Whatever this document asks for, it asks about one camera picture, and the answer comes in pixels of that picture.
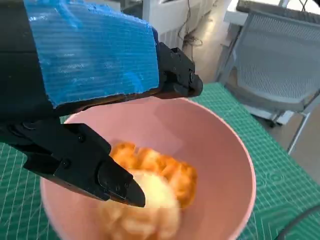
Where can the pink bowl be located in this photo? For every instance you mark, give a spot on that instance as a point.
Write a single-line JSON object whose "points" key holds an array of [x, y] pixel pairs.
{"points": [[212, 155]]}

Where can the long braided bread loaf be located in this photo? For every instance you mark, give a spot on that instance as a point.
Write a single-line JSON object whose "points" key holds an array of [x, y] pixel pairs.
{"points": [[175, 180]]}

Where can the grey mesh chair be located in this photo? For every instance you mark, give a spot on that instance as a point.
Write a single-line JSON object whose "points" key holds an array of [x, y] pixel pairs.
{"points": [[270, 62]]}

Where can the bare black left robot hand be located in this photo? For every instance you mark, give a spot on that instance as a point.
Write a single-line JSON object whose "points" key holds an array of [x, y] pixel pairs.
{"points": [[87, 62]]}

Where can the round bread bun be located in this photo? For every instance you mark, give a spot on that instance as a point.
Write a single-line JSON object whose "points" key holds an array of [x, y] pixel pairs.
{"points": [[155, 200]]}

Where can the white perforated cabinet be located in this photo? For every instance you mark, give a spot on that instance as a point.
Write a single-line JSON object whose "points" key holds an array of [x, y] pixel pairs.
{"points": [[172, 15]]}

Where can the green cutting mat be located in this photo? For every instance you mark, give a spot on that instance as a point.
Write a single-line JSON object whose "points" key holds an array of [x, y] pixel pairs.
{"points": [[275, 162]]}

